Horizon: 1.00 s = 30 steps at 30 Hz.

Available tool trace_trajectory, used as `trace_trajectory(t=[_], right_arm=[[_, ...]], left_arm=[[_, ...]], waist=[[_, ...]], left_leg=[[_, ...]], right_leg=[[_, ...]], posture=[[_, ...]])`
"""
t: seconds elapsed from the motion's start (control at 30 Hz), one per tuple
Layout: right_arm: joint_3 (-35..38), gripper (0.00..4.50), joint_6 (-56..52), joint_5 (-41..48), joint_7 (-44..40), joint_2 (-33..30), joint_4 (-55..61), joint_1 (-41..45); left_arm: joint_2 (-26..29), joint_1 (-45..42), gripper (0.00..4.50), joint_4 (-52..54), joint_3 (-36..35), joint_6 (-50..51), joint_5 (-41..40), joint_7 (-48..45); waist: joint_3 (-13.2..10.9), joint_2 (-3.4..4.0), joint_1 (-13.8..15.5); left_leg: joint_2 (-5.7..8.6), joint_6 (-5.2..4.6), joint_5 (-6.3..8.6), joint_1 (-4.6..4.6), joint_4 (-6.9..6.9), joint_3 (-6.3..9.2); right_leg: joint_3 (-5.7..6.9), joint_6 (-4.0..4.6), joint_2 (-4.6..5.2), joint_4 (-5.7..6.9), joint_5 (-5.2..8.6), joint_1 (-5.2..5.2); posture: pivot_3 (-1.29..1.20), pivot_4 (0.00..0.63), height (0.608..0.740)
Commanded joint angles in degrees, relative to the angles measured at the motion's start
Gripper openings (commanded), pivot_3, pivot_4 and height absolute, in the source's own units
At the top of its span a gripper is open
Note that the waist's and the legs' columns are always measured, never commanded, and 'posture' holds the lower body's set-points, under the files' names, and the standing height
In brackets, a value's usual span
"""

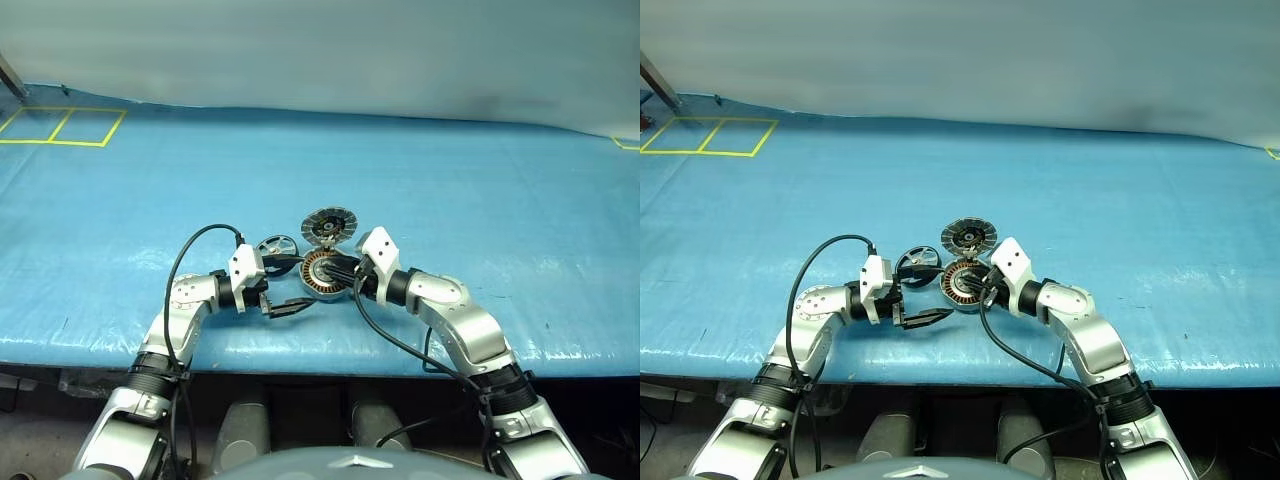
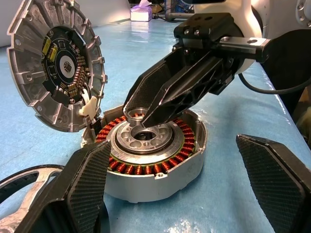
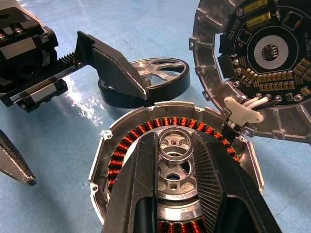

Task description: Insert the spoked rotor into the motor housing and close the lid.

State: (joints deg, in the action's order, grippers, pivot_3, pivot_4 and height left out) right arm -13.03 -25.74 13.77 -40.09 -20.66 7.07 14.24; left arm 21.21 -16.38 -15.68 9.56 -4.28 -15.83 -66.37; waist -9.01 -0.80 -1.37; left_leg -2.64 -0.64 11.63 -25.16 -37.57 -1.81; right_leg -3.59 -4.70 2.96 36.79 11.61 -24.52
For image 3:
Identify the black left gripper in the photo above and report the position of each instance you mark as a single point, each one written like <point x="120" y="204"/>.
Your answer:
<point x="26" y="65"/>

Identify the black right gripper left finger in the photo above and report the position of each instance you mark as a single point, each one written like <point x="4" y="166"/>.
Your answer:
<point x="136" y="174"/>

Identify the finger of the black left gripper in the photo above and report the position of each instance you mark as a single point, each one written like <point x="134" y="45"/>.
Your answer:
<point x="114" y="70"/>
<point x="14" y="162"/>

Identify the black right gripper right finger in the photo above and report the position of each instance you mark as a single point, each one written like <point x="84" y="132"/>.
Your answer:
<point x="218" y="184"/>

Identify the silver motor housing copper windings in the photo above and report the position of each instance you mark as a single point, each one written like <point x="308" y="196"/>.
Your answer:
<point x="116" y="157"/>

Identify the motor rotor disc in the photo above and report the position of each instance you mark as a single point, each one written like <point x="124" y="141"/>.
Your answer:
<point x="243" y="55"/>

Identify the blue table cover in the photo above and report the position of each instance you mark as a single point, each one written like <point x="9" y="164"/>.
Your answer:
<point x="60" y="145"/>

